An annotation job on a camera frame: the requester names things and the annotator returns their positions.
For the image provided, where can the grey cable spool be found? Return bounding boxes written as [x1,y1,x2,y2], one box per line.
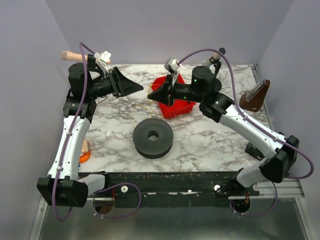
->
[132,118,174,159]

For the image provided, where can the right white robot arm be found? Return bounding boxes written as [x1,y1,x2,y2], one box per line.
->
[147,65,299,196]

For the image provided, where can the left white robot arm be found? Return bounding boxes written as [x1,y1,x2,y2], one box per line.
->
[36,63,144,208]

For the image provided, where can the red plastic bin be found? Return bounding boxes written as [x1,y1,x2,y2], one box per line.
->
[151,76,196,119]

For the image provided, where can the silver microphone on stand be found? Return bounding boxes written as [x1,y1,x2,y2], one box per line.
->
[202,53,222,92]

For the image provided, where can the beige microphone on stand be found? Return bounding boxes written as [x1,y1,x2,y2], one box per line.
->
[60,51,96,63]

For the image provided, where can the brown wooden metronome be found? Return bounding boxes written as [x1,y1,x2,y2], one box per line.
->
[239,79,270,112]

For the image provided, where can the orange tape dispenser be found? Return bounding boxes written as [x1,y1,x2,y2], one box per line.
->
[79,139,91,164]

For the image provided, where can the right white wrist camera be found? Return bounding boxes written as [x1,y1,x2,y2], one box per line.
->
[164,57,181,85]

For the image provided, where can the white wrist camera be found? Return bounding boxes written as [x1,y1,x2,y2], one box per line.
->
[93,50,112,74]
[164,57,181,85]

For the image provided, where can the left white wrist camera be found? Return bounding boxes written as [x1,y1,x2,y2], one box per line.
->
[93,50,112,74]

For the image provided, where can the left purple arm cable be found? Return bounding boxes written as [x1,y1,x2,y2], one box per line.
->
[53,41,142,222]

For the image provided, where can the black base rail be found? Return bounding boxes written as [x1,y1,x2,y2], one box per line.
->
[89,171,260,208]

